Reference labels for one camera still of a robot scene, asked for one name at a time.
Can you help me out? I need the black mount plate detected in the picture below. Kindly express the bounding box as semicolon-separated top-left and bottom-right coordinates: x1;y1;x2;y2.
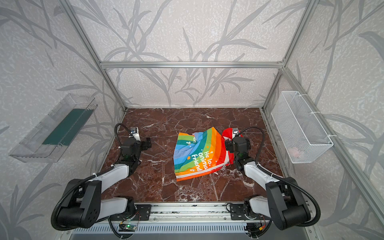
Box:
229;203;257;221
111;204;152;222

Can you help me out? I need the right black mount plate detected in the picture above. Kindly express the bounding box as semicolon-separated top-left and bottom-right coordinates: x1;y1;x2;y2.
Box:
229;203;257;221

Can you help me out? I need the left black corrugated cable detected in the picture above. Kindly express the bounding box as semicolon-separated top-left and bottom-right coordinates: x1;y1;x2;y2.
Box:
50;122;133;231

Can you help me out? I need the white wire mesh basket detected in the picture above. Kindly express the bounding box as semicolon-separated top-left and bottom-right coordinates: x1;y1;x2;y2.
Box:
271;91;334;164

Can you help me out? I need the pink object in basket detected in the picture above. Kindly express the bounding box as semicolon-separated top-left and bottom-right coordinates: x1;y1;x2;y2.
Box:
288;147;302;159

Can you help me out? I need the rainbow striped child jacket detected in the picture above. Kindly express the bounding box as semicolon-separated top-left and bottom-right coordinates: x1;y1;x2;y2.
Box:
174;127;235;182

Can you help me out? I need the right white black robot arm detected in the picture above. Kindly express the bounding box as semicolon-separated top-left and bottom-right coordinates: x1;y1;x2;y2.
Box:
225;136;321;230

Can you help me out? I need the clear plastic wall tray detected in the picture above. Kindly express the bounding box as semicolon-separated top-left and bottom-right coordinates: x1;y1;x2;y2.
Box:
9;94;98;163

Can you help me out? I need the right black corrugated cable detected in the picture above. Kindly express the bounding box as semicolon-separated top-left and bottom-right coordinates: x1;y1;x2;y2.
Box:
238;126;321;227

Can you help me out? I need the aluminium frame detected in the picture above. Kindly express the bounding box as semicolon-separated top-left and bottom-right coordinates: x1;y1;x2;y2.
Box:
59;1;384;224

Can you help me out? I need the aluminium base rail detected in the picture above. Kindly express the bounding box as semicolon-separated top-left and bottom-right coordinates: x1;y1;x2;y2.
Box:
62;202;316;224

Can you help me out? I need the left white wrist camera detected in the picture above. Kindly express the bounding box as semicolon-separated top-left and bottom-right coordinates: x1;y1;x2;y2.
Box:
129;127;141;141

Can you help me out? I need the black corrugated cable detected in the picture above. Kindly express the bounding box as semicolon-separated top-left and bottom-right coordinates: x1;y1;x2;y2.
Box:
238;126;321;227
50;122;133;231

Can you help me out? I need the green circuit board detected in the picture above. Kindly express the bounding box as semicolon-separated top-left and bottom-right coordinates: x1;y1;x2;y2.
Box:
119;222;137;232

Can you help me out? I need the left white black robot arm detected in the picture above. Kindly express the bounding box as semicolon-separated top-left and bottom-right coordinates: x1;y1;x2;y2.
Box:
51;138;152;231

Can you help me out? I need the left black mount plate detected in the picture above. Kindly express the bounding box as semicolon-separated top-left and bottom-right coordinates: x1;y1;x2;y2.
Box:
111;204;152;222

